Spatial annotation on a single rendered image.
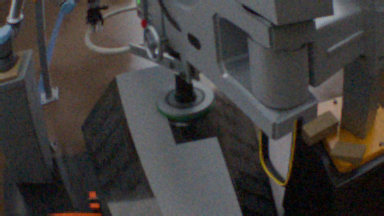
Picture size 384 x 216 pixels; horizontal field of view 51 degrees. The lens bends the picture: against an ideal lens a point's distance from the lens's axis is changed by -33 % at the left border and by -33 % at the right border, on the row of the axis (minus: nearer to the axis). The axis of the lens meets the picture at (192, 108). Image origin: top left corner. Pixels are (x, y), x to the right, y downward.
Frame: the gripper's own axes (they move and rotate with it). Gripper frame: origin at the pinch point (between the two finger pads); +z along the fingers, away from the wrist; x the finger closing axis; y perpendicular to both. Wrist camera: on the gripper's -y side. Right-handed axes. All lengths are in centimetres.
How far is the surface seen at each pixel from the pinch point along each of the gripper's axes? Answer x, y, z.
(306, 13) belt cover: 146, 72, -83
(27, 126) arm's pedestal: -26, 60, 37
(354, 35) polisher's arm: 156, 31, -59
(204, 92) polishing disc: 84, 28, -3
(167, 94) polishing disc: 72, 35, -3
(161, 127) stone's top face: 79, 50, -1
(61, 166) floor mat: -24, 41, 86
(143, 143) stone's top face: 79, 61, -2
